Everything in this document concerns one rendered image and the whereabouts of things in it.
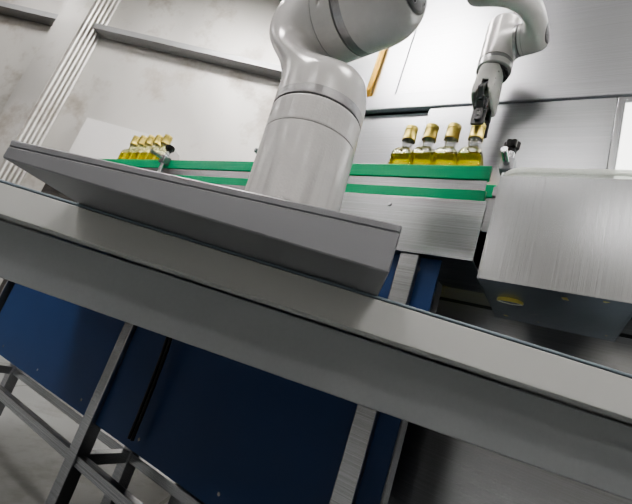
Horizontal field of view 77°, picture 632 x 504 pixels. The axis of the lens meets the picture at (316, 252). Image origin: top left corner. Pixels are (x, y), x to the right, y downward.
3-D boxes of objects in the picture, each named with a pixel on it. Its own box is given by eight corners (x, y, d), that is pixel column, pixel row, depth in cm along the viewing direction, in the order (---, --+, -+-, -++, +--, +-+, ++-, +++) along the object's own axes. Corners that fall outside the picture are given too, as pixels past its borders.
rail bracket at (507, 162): (513, 224, 82) (524, 171, 85) (505, 183, 69) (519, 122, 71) (497, 223, 84) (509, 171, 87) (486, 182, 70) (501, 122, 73)
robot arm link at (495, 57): (480, 78, 109) (478, 87, 108) (475, 54, 102) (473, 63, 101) (514, 75, 105) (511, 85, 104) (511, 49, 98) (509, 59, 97)
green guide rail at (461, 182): (484, 204, 78) (492, 168, 80) (483, 201, 77) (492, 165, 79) (61, 175, 174) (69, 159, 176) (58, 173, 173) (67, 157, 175)
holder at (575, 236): (610, 348, 65) (622, 260, 69) (639, 305, 43) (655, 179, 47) (498, 323, 75) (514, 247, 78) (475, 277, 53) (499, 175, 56)
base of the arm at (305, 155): (360, 254, 38) (399, 91, 42) (174, 208, 40) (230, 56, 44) (349, 287, 56) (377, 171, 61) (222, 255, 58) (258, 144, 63)
